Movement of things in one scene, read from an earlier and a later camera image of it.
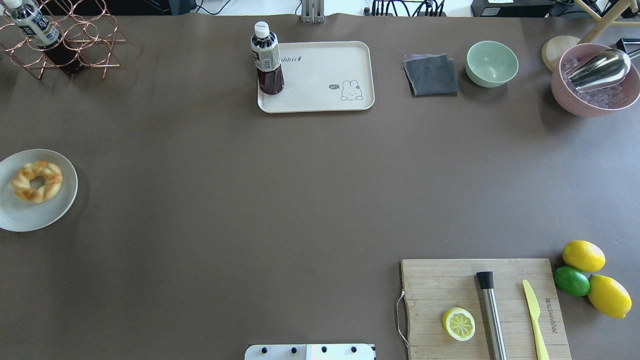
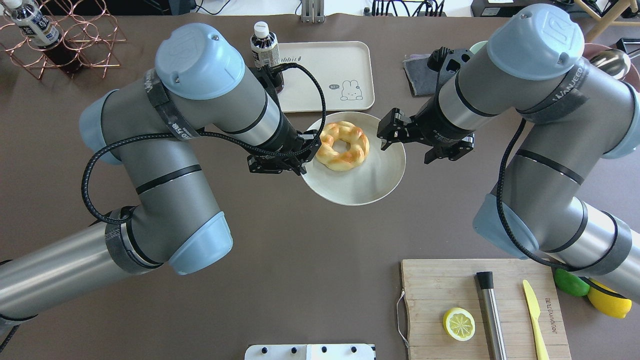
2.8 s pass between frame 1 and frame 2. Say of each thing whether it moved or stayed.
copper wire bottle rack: stayed
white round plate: moved
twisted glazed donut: moved
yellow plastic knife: stayed
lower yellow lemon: stayed
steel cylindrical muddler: stayed
